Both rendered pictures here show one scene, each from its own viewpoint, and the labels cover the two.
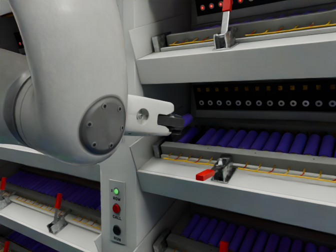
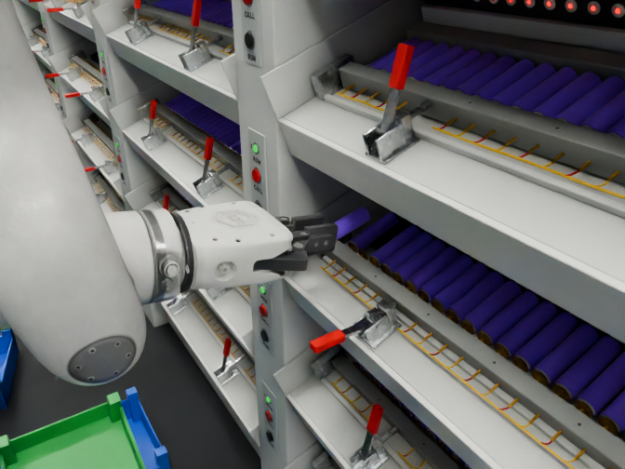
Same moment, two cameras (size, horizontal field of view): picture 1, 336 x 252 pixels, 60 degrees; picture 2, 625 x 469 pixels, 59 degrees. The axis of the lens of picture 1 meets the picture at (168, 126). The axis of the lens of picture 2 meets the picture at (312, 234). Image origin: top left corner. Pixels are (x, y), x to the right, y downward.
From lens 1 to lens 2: 0.32 m
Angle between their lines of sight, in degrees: 32
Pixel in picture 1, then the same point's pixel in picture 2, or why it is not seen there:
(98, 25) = (64, 288)
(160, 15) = (339, 20)
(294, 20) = (511, 128)
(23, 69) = not seen: hidden behind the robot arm
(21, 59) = not seen: hidden behind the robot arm
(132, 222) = (280, 335)
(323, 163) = (499, 377)
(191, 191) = not seen: hidden behind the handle
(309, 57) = (475, 235)
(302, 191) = (454, 407)
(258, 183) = (410, 366)
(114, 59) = (95, 309)
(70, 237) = (230, 312)
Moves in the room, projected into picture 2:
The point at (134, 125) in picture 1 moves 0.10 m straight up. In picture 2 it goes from (211, 283) to (200, 179)
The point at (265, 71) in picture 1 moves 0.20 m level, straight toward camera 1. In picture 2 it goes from (427, 222) to (241, 341)
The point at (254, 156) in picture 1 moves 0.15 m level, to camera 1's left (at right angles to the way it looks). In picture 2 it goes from (423, 321) to (284, 287)
